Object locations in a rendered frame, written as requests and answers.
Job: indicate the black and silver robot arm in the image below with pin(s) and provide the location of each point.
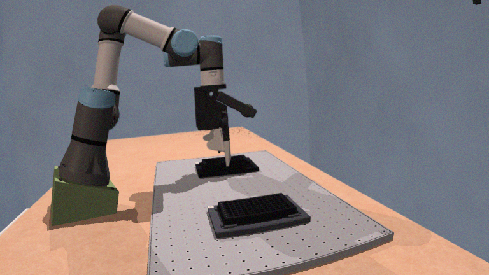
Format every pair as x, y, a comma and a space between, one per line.
97, 112

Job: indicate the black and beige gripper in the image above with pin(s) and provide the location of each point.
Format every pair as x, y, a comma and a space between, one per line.
216, 117

